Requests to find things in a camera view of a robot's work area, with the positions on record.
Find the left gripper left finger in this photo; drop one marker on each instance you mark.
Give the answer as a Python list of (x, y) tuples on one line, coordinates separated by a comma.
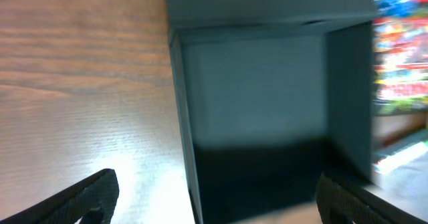
[(90, 201)]

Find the Haribo gummy candy bag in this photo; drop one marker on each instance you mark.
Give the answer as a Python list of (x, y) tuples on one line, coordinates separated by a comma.
[(400, 69)]

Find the dark green gift box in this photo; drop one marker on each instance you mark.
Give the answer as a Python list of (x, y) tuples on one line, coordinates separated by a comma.
[(270, 95)]

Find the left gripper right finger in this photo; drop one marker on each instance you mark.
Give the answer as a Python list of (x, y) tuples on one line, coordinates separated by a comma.
[(341, 202)]

